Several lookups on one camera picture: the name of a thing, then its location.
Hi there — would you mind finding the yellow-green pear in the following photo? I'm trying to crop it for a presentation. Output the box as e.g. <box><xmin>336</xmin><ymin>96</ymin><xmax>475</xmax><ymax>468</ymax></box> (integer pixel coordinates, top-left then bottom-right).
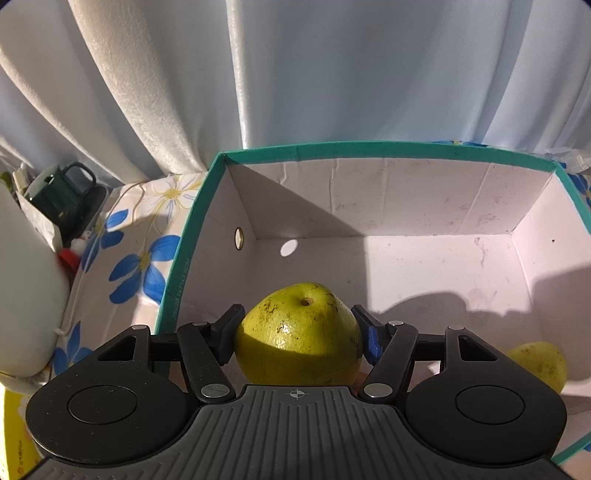
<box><xmin>235</xmin><ymin>283</ymin><xmax>363</xmax><ymax>386</ymax></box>

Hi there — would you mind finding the floral plastic tablecloth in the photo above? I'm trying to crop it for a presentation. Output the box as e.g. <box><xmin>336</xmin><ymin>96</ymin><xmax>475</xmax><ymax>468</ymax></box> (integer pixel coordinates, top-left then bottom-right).
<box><xmin>0</xmin><ymin>172</ymin><xmax>209</xmax><ymax>393</ymax></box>

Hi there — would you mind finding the teal cardboard box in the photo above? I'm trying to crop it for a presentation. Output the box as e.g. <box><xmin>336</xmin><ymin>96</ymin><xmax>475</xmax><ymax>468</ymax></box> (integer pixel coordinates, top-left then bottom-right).
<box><xmin>155</xmin><ymin>142</ymin><xmax>590</xmax><ymax>464</ymax></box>

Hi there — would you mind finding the red small bottle cap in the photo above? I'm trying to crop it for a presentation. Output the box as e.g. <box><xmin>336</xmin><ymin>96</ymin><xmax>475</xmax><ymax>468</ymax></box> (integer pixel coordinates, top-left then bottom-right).
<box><xmin>57</xmin><ymin>248</ymin><xmax>84</xmax><ymax>274</ymax></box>

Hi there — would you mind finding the white router device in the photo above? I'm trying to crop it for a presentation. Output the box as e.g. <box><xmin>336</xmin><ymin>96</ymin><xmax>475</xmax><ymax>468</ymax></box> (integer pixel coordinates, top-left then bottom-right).
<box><xmin>0</xmin><ymin>186</ymin><xmax>70</xmax><ymax>377</ymax></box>

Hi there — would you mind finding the dark green mug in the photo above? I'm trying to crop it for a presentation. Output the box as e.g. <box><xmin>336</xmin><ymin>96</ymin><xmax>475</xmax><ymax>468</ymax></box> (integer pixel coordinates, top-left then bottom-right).
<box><xmin>24</xmin><ymin>161</ymin><xmax>97</xmax><ymax>243</ymax></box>

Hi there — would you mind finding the yellow tissue box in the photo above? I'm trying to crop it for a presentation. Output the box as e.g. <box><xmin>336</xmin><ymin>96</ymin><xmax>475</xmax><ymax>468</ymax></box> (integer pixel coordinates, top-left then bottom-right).
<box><xmin>0</xmin><ymin>387</ymin><xmax>41</xmax><ymax>480</ymax></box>

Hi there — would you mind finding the white curtain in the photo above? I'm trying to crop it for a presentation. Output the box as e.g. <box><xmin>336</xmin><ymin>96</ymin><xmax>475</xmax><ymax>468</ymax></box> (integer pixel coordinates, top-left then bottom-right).
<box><xmin>1</xmin><ymin>1</ymin><xmax>590</xmax><ymax>184</ymax></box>

